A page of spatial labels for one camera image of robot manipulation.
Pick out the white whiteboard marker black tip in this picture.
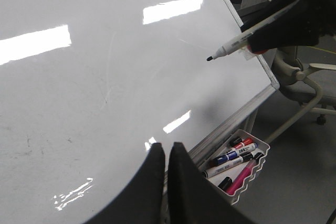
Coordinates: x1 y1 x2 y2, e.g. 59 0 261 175
206 0 299 61

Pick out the red capped marker in tray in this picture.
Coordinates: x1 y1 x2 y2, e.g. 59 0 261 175
229 137 254 150

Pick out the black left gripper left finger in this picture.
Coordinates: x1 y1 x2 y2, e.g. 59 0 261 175
86 143 165 223

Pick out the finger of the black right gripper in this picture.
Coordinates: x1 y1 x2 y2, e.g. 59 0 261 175
240 0 335 53

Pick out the pink highlighter marker in tray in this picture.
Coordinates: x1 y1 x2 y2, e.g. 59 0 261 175
225 159 257 195

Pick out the grey office chair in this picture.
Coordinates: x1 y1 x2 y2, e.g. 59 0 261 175
266 46 335 144

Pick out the small black marker in tray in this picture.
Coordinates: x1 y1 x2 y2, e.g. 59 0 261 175
218 177 233 191

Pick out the large white whiteboard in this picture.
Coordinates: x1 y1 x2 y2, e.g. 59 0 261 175
1 0 278 223

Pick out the white plastic marker tray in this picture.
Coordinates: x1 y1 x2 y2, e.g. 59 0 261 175
196 130 270 205

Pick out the blue capped marker in tray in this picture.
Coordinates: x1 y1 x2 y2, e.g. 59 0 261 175
209 143 258 167

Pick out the black capped marker in tray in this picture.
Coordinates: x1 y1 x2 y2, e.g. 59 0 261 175
202 152 264 178

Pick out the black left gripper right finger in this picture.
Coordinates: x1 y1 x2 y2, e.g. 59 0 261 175
167 142 253 223

